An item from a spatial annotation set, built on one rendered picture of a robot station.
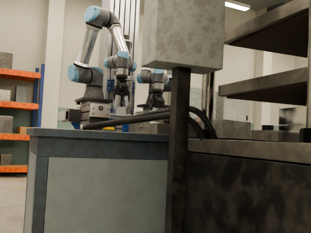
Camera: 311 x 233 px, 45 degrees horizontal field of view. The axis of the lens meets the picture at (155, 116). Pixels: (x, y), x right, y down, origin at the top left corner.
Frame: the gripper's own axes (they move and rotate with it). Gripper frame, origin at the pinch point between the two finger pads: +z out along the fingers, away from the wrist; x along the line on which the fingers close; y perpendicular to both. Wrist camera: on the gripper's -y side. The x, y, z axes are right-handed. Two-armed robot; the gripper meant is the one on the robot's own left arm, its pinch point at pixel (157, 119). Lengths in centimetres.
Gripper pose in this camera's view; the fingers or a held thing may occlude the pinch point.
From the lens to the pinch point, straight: 250.3
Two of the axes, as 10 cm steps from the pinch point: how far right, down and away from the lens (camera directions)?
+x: -9.3, -0.7, -3.7
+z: -0.5, 10.0, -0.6
